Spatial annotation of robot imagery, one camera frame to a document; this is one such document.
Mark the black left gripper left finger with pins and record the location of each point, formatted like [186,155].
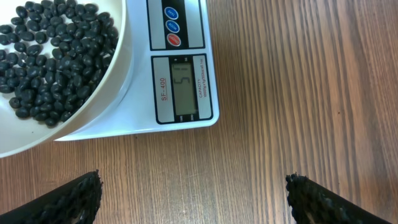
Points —
[77,201]

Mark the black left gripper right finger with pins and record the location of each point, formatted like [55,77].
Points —
[313,204]

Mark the white bowl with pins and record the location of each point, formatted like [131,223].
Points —
[18,135]

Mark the white digital kitchen scale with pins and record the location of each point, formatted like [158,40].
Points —
[171,82]

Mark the black beans in bowl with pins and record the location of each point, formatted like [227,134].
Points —
[54,55]

